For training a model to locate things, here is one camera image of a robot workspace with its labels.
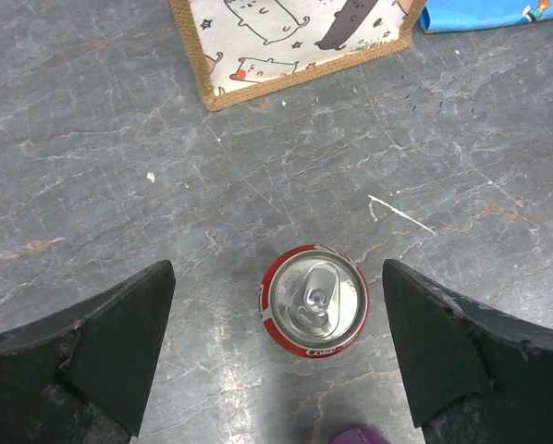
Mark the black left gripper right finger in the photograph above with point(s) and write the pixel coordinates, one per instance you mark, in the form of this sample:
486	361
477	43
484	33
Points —
471	373

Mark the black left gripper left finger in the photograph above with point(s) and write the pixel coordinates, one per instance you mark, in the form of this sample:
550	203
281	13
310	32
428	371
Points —
84	374

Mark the red cola can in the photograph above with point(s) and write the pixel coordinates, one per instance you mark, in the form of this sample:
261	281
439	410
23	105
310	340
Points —
314	301

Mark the canvas bag with cat print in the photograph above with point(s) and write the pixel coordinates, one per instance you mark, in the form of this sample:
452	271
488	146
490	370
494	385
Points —
241	50

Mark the purple soda can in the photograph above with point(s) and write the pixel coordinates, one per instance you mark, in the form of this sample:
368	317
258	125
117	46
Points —
359	435

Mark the blue printed cloth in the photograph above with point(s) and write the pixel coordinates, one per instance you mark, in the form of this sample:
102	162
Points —
474	15

